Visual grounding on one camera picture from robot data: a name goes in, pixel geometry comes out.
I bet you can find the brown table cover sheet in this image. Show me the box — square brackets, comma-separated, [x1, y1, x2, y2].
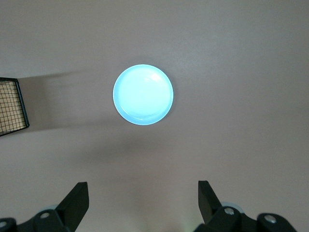
[0, 0, 309, 232]

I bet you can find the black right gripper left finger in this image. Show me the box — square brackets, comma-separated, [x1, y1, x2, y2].
[0, 181, 90, 232]

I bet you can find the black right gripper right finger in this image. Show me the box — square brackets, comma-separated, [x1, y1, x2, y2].
[195, 180, 298, 232]

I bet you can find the light blue round plate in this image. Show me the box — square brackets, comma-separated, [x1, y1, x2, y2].
[112, 64, 174, 126]

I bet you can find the wire rack with wooden board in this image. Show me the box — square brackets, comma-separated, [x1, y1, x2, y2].
[0, 77, 30, 138]

